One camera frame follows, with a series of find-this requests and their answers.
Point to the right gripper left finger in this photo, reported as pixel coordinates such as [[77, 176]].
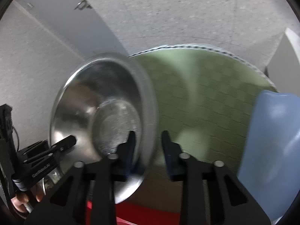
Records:
[[114, 167]]

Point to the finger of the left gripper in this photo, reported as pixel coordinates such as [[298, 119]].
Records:
[[65, 144]]

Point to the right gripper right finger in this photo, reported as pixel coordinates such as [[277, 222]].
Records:
[[183, 167]]

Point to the large steel bowl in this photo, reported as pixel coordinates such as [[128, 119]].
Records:
[[100, 103]]

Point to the blue square plate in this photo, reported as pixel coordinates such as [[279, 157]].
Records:
[[269, 168]]

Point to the person's left hand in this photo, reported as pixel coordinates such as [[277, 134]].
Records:
[[21, 199]]

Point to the red plastic basin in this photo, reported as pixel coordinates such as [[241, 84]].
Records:
[[131, 213]]

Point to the green checkered table mat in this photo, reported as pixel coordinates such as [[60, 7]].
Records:
[[205, 96]]

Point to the grey door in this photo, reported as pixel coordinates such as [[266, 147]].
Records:
[[84, 32]]

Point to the white counter cabinet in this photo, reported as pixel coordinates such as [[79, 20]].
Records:
[[283, 69]]

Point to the metal door handle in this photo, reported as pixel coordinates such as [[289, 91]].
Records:
[[83, 4]]

